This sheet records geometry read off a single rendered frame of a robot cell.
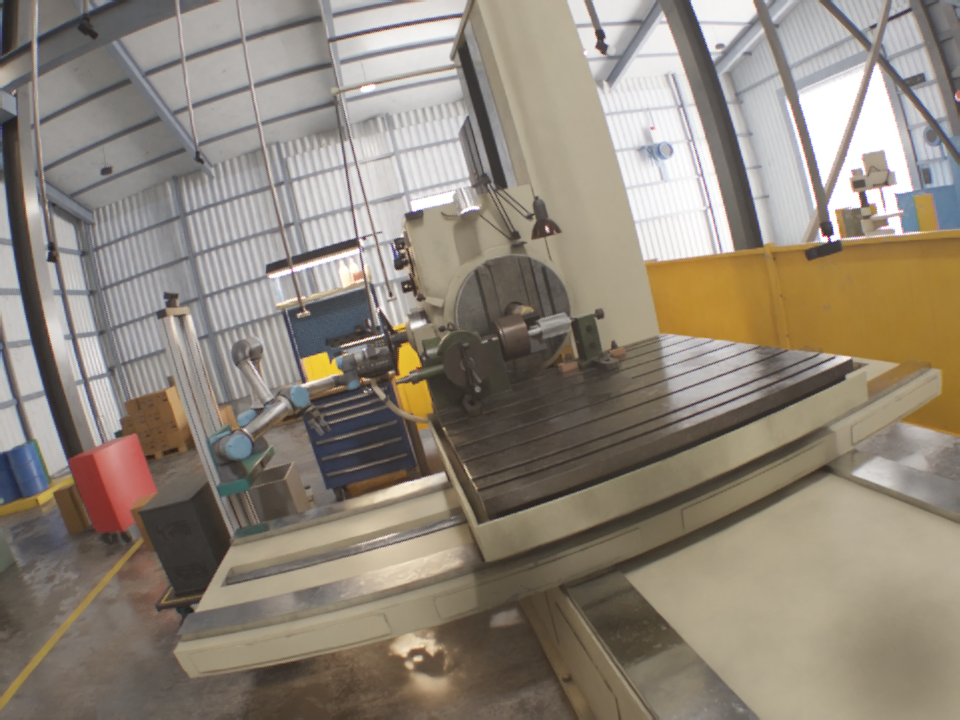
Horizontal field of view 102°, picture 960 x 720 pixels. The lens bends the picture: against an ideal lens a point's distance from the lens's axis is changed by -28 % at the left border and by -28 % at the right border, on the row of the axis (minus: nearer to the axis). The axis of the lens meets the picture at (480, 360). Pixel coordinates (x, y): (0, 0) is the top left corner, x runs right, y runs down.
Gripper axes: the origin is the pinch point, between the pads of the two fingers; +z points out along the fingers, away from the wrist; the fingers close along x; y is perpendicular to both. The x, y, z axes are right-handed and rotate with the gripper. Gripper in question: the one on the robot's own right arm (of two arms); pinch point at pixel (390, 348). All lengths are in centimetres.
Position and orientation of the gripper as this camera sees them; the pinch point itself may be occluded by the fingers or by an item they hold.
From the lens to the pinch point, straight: 300.5
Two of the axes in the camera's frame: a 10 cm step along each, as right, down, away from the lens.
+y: -3.0, -9.4, 1.6
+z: 9.5, -2.7, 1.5
